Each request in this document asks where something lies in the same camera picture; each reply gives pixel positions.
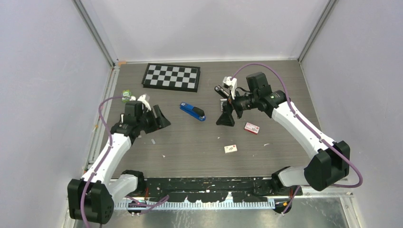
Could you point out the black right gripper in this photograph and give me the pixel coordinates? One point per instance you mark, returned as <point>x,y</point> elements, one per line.
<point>226,118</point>

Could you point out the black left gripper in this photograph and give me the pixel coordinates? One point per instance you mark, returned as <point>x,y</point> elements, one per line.
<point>159,122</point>

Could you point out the white staple box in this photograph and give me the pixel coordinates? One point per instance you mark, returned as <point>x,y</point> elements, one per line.
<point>230,148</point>

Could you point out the blue stapler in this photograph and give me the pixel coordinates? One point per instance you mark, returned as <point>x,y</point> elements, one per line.
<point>193,111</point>

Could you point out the black stapler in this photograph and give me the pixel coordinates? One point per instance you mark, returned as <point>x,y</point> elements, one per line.
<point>223,92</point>

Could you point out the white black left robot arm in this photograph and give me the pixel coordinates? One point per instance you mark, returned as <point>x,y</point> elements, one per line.
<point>92,197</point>

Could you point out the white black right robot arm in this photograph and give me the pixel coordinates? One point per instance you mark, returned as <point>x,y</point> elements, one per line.
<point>328,158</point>

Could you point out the red staple box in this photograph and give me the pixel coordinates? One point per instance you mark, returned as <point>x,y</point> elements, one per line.
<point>251,128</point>

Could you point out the green toy block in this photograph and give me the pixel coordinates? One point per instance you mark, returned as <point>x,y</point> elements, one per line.
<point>127,96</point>

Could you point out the black white chessboard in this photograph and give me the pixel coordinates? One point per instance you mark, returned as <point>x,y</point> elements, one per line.
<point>172,77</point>

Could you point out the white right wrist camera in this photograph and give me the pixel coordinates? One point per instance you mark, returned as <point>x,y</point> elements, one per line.
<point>231,84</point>

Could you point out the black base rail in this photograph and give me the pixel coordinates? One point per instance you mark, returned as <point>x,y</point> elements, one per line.
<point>213,189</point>

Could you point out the slotted cable duct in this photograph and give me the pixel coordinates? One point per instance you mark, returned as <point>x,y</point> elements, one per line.
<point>227,204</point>

